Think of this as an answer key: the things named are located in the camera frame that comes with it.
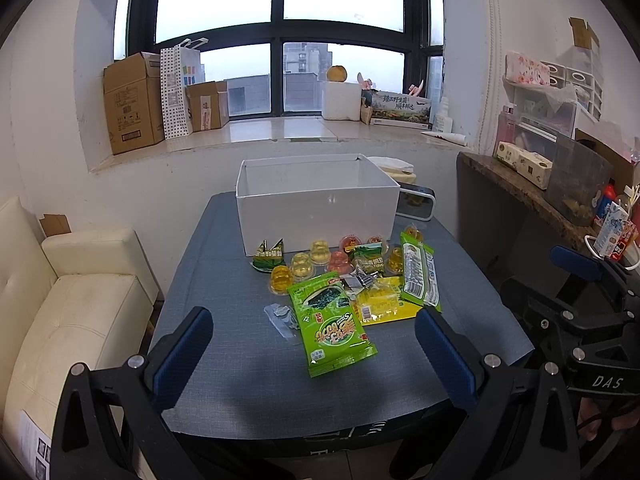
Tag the white patterned paper bag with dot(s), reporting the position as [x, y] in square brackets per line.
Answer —
[180, 67]

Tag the small open cardboard box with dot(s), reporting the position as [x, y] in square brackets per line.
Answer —
[208, 105]

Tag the dark yellow jelly cup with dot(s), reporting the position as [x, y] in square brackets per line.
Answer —
[281, 279]

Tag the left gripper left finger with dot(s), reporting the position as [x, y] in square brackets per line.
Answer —
[106, 417]

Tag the small silver wrapper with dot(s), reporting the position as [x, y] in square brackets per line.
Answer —
[358, 279]

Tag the green triangular snack pack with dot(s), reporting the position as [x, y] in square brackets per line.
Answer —
[267, 257]

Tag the white foam box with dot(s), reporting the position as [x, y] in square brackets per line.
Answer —
[341, 101]

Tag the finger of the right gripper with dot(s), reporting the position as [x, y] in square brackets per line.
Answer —
[575, 263]

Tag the large green seaweed snack bag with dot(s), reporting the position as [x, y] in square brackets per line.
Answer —
[332, 334]

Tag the black window frame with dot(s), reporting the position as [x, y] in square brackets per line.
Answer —
[274, 55]

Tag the pink jelly cup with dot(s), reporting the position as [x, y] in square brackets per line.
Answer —
[339, 262]

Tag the yellow snack bag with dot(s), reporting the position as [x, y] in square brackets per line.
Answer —
[381, 303]

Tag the cream printed tissue box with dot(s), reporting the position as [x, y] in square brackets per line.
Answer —
[529, 165]

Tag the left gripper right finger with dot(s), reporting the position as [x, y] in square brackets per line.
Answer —
[518, 422]

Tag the clear pack brown snack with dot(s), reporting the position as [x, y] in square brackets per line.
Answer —
[284, 321]

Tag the orange lid jelly cup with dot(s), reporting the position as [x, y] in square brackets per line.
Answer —
[414, 232]

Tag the person's right hand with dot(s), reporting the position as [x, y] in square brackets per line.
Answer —
[590, 419]

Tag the large cardboard box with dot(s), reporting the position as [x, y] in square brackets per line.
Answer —
[133, 110]

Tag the long green snack bar pack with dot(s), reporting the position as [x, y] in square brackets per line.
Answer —
[419, 279]

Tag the white storage box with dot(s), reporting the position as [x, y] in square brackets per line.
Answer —
[300, 199]

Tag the black silver framed device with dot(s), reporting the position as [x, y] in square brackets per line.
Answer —
[416, 202]

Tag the dark transparent bin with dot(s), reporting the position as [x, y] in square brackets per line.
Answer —
[577, 180]

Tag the wooden side shelf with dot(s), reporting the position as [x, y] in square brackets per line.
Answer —
[528, 195]

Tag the blue grey table mat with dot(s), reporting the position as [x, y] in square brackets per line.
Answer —
[253, 384]

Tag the red jelly cup rear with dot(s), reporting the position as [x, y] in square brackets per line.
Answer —
[348, 242]

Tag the cream leather sofa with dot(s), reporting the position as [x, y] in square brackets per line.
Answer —
[78, 297]

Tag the orange round fruit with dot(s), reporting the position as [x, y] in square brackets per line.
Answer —
[336, 73]

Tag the landscape printed long box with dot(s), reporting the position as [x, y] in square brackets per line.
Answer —
[400, 110]

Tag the pale yellow jelly cup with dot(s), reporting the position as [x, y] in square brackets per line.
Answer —
[302, 267]
[320, 253]

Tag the clear plastic drawer unit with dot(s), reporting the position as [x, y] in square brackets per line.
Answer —
[564, 96]

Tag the small green snack bag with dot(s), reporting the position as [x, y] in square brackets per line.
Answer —
[369, 258]

